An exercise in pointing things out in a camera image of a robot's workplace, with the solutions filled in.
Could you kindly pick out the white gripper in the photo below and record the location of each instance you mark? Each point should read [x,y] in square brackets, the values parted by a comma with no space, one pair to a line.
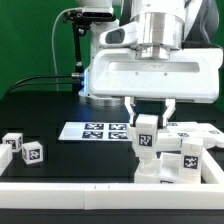
[189,75]

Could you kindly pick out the white chair seat with pegs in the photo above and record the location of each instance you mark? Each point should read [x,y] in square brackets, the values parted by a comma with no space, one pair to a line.
[164,170]

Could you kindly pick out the white tagged cube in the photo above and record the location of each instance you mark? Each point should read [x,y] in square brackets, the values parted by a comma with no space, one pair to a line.
[32,152]
[15,139]

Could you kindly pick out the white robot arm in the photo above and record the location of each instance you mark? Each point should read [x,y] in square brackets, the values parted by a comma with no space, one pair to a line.
[154,50]

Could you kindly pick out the white block chair part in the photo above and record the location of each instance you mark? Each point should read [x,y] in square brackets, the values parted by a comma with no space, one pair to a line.
[161,142]

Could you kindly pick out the white marker sheet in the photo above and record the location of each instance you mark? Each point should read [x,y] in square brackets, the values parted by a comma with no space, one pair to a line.
[94,131]

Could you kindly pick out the white chair back frame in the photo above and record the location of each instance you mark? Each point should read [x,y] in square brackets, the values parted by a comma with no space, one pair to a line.
[210,134]

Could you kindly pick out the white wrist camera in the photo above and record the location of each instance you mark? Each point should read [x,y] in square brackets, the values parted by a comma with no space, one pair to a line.
[123,36]

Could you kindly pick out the white right border rail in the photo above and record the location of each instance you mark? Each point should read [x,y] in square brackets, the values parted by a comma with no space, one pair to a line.
[210,170]

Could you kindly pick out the white border rail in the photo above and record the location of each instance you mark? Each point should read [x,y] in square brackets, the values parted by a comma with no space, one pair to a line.
[5,156]
[210,170]
[110,196]

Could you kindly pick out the black camera on stand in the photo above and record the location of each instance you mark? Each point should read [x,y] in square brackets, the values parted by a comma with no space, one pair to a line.
[81,19]

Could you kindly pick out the white left border rail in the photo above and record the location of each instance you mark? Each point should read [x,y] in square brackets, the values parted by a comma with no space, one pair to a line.
[5,156]

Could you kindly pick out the white front border rail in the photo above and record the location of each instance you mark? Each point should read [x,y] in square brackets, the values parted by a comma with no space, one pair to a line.
[110,196]

